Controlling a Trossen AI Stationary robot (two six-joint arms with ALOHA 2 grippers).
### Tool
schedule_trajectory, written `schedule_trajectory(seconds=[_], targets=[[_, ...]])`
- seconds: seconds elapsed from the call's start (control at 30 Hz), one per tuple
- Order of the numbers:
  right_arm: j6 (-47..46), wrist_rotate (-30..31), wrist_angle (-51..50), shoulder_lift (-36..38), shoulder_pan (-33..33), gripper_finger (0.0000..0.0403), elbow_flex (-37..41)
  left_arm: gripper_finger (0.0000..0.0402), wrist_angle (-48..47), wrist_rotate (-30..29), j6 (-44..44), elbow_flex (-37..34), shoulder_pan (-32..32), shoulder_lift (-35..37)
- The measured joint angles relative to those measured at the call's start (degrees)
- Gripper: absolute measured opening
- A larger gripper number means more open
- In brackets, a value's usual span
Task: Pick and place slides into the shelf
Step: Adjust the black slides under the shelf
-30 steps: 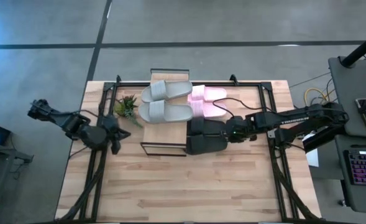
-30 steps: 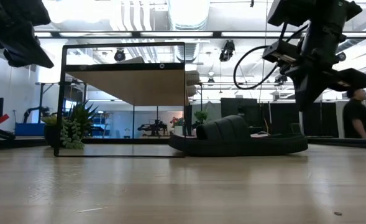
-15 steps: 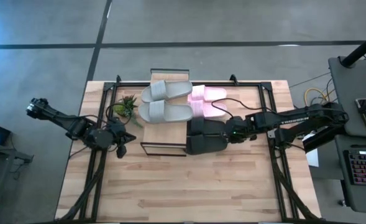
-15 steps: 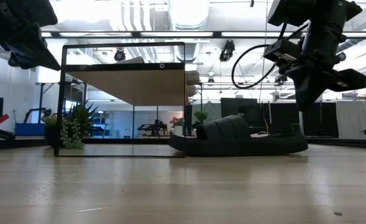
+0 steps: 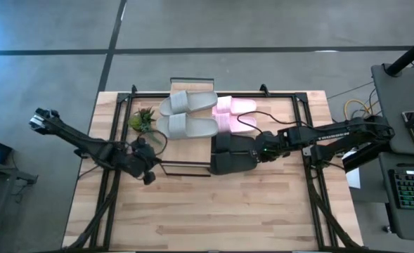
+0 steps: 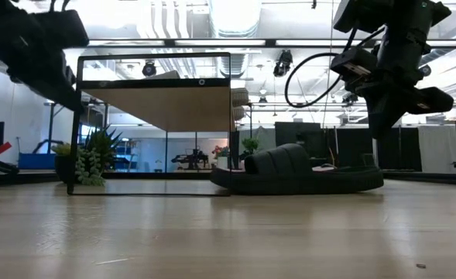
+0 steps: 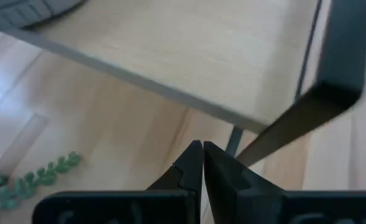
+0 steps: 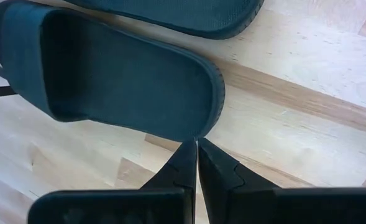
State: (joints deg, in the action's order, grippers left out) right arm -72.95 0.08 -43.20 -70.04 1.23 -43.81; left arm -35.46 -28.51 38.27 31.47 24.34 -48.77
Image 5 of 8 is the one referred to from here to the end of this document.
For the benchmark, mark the wooden shelf black metal frame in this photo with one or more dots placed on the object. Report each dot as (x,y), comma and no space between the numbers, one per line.
(189,151)

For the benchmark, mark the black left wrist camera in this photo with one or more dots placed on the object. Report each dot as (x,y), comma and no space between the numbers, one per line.
(141,141)

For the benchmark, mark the black aluminium table frame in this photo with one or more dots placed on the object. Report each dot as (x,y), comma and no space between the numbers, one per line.
(280,95)

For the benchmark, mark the grey rubber slide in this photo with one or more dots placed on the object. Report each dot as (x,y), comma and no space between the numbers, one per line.
(201,127)
(199,100)

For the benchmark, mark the white paper sheet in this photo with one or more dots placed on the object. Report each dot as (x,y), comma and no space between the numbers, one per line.
(353,180)

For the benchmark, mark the small potted green plant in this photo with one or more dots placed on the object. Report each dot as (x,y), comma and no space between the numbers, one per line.
(141,121)

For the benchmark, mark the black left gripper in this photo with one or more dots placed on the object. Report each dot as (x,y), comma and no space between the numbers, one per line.
(138,160)

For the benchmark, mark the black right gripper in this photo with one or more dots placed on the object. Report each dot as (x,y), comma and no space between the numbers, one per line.
(271,145)

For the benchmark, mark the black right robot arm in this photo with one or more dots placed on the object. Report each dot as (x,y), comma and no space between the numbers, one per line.
(333,133)

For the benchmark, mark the black rubber slide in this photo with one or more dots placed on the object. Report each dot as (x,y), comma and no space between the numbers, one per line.
(227,164)
(231,142)

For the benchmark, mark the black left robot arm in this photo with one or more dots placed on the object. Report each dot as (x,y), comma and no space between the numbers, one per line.
(83,142)

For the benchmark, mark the black pole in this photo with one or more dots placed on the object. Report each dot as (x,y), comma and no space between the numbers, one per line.
(407,56)

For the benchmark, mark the pink rubber slide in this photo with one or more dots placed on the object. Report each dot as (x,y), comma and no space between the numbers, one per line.
(227,123)
(243,104)

